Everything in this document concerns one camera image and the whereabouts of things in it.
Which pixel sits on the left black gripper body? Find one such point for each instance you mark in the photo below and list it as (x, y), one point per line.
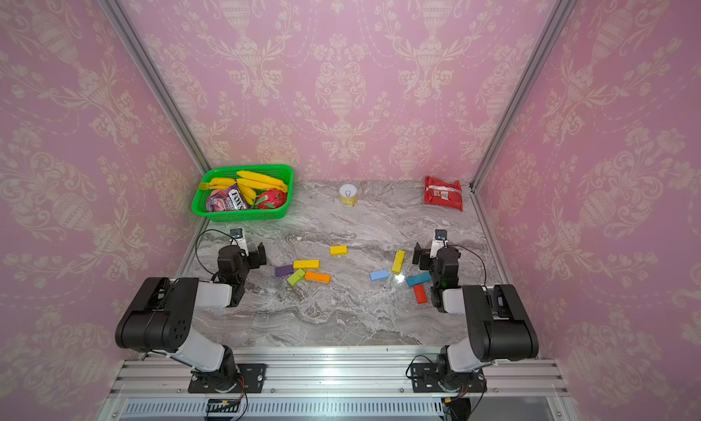
(253, 260)

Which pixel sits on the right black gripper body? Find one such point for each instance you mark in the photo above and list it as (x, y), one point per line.
(423, 264)

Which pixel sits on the purple block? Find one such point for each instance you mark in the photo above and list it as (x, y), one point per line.
(284, 271)

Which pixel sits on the lime green block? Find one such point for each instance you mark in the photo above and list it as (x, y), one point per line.
(296, 277)

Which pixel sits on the long yellow block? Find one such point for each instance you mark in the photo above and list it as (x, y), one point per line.
(306, 265)

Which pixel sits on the small yellow block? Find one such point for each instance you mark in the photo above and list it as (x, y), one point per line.
(338, 250)

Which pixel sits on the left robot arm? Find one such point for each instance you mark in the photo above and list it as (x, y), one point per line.
(159, 320)

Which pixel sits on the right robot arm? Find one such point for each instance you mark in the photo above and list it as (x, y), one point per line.
(498, 325)

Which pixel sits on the teal block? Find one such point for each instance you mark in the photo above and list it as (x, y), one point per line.
(418, 279)

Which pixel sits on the yellow-green long block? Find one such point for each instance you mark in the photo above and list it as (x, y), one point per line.
(397, 264)

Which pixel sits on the red block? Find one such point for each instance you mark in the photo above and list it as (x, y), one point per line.
(420, 294)

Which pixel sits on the light blue block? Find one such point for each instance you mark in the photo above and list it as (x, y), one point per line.
(379, 275)

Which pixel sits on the orange block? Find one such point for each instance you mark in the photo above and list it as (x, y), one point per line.
(318, 277)

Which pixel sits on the red dragon fruit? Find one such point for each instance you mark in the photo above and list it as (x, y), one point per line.
(271, 199)

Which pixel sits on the purple snack packet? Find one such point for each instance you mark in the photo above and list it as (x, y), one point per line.
(228, 199)

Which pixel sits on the green plastic basket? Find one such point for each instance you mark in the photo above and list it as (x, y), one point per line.
(283, 173)

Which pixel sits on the red snack bag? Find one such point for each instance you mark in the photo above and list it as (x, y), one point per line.
(443, 194)

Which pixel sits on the yellow banana bunch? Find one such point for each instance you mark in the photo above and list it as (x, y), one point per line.
(248, 184)

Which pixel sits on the yellow paper cup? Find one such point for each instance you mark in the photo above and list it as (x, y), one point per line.
(349, 195)

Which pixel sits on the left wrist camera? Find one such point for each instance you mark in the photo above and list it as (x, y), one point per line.
(238, 238)

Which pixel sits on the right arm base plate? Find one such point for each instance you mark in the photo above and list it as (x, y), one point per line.
(431, 378)

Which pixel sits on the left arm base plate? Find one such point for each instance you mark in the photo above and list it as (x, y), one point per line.
(249, 378)

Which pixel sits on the aluminium rail frame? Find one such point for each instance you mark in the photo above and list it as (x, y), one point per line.
(338, 383)

